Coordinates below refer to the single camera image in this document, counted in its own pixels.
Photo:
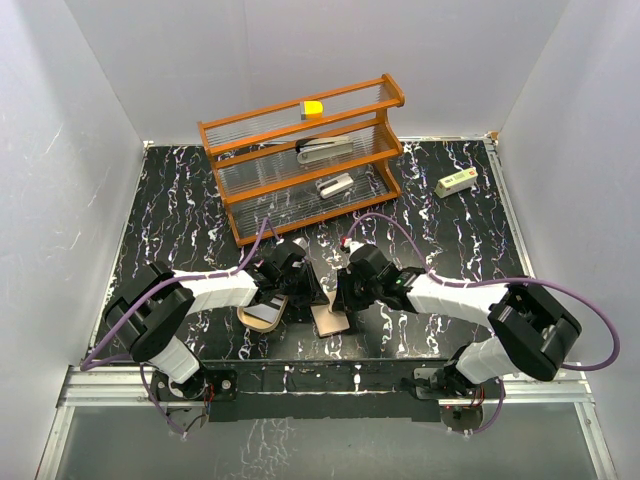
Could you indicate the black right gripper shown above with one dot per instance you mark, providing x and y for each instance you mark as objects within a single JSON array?
[{"x": 345, "y": 301}]

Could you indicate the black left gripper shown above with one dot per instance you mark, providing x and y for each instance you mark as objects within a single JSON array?
[{"x": 312, "y": 294}]

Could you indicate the pink leather card holder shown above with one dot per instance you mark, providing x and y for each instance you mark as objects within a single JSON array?
[{"x": 327, "y": 321}]

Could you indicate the white card stack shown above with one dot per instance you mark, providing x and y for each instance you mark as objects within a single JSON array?
[{"x": 269, "y": 312}]

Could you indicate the beige card box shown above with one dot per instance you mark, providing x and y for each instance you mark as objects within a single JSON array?
[{"x": 254, "y": 324}]

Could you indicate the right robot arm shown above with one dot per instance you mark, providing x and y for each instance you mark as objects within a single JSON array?
[{"x": 533, "y": 332}]

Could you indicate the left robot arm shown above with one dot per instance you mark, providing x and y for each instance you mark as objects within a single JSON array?
[{"x": 146, "y": 313}]

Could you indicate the small white stapler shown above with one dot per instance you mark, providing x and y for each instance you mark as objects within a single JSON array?
[{"x": 335, "y": 185}]

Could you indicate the orange wooden shelf rack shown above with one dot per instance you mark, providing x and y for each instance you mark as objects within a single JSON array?
[{"x": 254, "y": 162}]

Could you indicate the large grey black stapler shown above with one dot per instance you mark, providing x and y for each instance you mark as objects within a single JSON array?
[{"x": 317, "y": 149}]

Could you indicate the white staples box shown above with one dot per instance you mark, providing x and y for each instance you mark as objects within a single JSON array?
[{"x": 457, "y": 182}]

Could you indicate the yellow grey tape dispenser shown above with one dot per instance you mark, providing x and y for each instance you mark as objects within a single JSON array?
[{"x": 311, "y": 110}]

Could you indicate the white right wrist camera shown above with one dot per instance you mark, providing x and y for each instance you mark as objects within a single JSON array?
[{"x": 350, "y": 246}]

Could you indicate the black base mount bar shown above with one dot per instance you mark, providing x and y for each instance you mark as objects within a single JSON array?
[{"x": 323, "y": 389}]

